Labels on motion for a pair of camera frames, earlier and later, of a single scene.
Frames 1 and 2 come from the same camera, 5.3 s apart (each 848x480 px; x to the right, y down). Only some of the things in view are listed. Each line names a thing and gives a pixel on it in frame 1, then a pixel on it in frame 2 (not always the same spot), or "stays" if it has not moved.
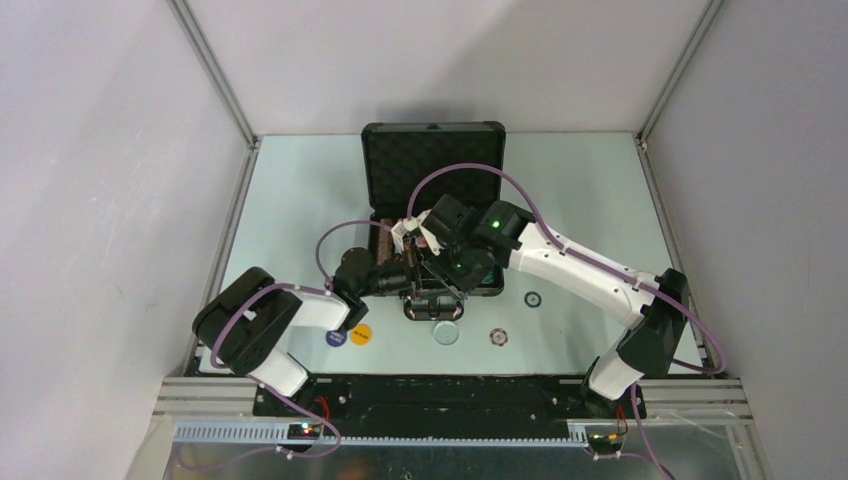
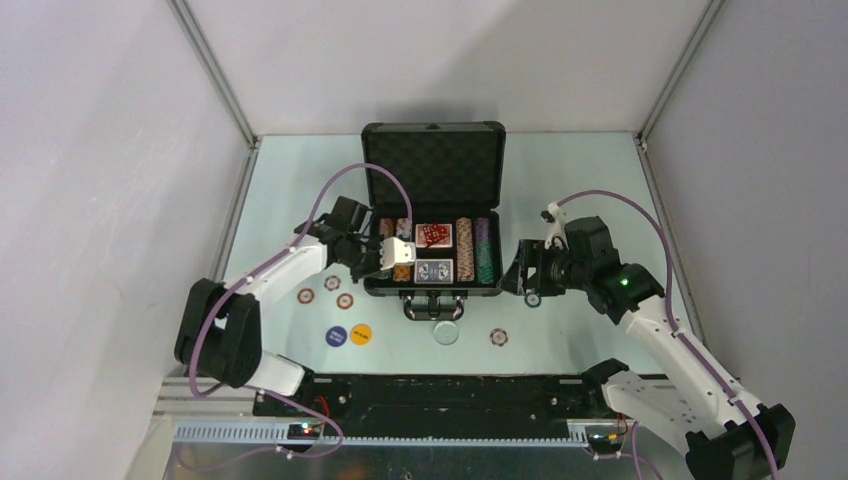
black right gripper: (464, 282) -> (531, 254)
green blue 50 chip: (532, 299) stays
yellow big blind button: (361, 334) stays
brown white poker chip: (498, 337) stays
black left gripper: (410, 282) -> (375, 268)
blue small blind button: (336, 338) stays
